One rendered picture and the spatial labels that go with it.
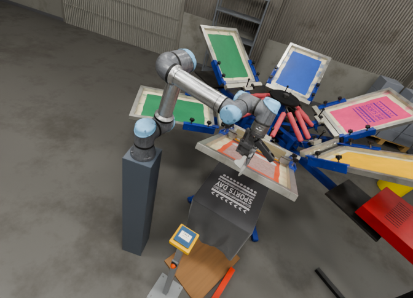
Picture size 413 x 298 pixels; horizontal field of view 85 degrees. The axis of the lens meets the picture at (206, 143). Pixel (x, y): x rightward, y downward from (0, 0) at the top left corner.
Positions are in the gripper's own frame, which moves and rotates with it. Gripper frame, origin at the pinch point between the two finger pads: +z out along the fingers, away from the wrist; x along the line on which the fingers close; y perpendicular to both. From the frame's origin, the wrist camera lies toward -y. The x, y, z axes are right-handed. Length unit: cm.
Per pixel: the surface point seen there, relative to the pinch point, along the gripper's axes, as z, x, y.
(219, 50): -44, -184, 96
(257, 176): 3.6, -10.9, -7.3
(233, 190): 40, -50, 1
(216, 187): 42, -44, 13
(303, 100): -28, -202, -20
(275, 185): 3.5, -11.0, -17.1
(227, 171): 36, -64, 13
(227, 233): 61, -30, -9
